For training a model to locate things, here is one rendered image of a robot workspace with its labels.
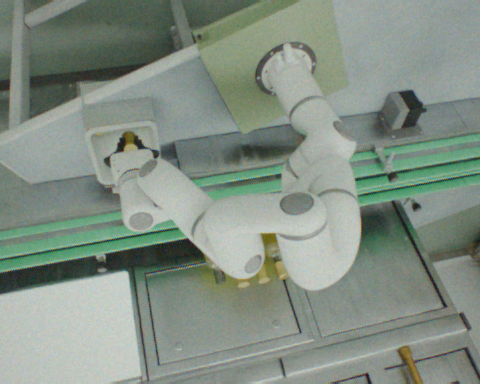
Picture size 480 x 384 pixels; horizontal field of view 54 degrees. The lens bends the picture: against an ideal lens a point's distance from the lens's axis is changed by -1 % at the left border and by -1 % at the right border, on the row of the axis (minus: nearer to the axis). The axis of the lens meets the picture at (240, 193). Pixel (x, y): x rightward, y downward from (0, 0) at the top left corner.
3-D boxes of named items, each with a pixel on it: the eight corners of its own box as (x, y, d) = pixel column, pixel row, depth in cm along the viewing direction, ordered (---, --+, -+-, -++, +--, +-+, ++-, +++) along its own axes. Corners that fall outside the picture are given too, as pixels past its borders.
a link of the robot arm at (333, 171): (371, 205, 83) (313, 255, 92) (356, 133, 102) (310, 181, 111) (329, 179, 80) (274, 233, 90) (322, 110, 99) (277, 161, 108)
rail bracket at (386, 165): (368, 148, 140) (386, 184, 133) (375, 132, 134) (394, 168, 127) (380, 146, 141) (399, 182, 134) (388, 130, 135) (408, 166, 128)
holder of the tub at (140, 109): (101, 172, 139) (103, 193, 135) (81, 105, 116) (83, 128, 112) (159, 163, 142) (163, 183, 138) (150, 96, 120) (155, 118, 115)
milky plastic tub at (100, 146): (97, 162, 134) (100, 186, 130) (80, 106, 116) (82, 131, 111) (158, 153, 138) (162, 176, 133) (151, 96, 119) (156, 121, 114)
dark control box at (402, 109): (380, 110, 147) (391, 130, 143) (388, 91, 141) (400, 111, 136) (404, 107, 149) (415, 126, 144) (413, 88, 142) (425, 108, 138)
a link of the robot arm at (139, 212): (178, 184, 94) (202, 212, 100) (170, 154, 101) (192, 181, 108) (115, 221, 95) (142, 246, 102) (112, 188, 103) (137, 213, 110)
